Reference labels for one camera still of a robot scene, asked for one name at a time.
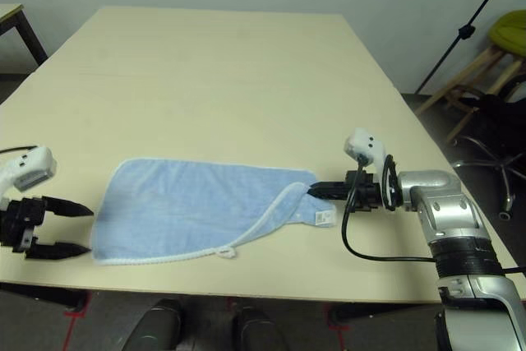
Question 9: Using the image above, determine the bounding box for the dark grey robot right leg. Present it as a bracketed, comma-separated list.
[232, 305, 288, 351]

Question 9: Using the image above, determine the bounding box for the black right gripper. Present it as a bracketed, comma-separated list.
[307, 169, 385, 215]

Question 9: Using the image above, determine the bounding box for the dark grey robot leg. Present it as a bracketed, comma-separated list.
[232, 305, 288, 351]
[125, 298, 184, 351]

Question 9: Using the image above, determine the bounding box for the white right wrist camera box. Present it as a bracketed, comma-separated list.
[343, 127, 390, 187]

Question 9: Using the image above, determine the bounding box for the black office chair chrome base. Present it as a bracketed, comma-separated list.
[451, 79, 526, 220]

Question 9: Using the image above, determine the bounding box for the black tripod stand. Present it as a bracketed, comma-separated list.
[414, 0, 521, 95]

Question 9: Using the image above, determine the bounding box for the wooden stool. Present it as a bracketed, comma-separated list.
[413, 44, 526, 146]

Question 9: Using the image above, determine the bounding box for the black table base foot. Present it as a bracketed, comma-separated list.
[0, 280, 90, 313]

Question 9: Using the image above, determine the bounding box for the dark grey robot left leg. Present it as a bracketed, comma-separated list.
[125, 298, 184, 351]

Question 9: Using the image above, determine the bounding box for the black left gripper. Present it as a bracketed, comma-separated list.
[0, 196, 95, 262]

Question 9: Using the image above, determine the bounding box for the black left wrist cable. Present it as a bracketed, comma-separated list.
[0, 145, 40, 155]

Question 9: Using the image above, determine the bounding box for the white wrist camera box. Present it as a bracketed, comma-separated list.
[0, 145, 57, 204]
[343, 127, 390, 187]

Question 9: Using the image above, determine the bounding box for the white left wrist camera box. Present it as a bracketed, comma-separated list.
[0, 145, 57, 204]

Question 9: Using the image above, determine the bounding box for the light blue terry towel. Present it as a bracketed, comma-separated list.
[90, 156, 340, 266]

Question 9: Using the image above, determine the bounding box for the green cushion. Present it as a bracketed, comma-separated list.
[488, 9, 526, 58]

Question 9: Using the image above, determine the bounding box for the beige side table black frame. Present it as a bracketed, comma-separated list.
[0, 2, 48, 76]

